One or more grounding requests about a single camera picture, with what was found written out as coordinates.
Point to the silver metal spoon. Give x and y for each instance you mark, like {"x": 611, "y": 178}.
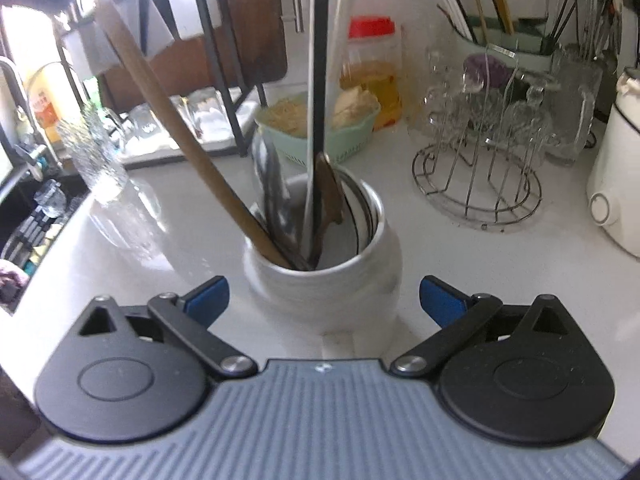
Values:
{"x": 272, "y": 190}

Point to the roll-up sink rack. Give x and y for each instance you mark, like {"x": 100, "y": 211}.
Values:
{"x": 30, "y": 235}

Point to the crystal stemmed glass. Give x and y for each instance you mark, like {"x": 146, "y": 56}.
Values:
{"x": 442, "y": 105}
{"x": 482, "y": 115}
{"x": 525, "y": 115}

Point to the faucet sponge holder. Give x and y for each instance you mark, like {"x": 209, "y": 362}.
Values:
{"x": 37, "y": 160}

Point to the black sink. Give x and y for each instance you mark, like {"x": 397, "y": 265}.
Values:
{"x": 20, "y": 195}

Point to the green utensil drainer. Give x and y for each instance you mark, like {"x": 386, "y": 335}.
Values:
{"x": 525, "y": 62}

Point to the bunch of slim cooking utensils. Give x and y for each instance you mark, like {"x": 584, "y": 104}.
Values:
{"x": 557, "y": 30}

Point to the white ceramic spoon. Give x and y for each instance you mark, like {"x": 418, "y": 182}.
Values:
{"x": 357, "y": 220}

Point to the green plastic basket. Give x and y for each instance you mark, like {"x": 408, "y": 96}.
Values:
{"x": 295, "y": 150}

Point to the textured glass pitcher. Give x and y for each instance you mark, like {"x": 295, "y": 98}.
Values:
{"x": 572, "y": 115}
{"x": 95, "y": 160}

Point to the white ceramic mug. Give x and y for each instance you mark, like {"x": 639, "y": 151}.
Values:
{"x": 325, "y": 295}

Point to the gold metal spoon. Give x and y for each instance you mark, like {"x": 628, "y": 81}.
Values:
{"x": 330, "y": 195}

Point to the bundle of assorted chopsticks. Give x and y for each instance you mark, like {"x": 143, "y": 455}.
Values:
{"x": 475, "y": 5}

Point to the white electric pot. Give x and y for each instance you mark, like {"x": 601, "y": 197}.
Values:
{"x": 617, "y": 175}

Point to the green detergent bottle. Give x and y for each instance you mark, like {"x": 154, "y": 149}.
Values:
{"x": 92, "y": 92}

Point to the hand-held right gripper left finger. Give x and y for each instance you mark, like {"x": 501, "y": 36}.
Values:
{"x": 207, "y": 300}

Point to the wooden chopstick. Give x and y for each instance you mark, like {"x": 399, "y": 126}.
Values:
{"x": 175, "y": 130}

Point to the clear tall glass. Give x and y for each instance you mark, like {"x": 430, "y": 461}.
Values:
{"x": 437, "y": 67}

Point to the wine glass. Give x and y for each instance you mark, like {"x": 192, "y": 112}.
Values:
{"x": 50, "y": 197}

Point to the dark gooseneck faucet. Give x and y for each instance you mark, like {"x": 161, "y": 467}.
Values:
{"x": 17, "y": 90}

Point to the clear drinking glass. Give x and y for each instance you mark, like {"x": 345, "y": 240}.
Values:
{"x": 217, "y": 110}
{"x": 192, "y": 115}
{"x": 145, "y": 125}

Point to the white tray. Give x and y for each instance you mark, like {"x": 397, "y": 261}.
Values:
{"x": 210, "y": 147}

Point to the yellow oil jug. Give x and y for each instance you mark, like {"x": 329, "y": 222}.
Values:
{"x": 47, "y": 105}

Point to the row of hanging utensils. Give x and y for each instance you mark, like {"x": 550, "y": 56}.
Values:
{"x": 595, "y": 5}

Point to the black metal rack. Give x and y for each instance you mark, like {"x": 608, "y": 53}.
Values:
{"x": 210, "y": 35}

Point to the wooden cutting board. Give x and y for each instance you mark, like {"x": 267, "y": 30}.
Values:
{"x": 260, "y": 25}

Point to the red lid plastic jar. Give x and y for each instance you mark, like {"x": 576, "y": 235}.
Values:
{"x": 372, "y": 80}

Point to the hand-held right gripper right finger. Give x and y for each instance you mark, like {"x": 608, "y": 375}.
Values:
{"x": 442, "y": 300}

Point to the purple cup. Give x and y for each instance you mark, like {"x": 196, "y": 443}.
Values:
{"x": 482, "y": 67}

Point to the pink cloth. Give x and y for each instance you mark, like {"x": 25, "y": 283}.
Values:
{"x": 10, "y": 285}

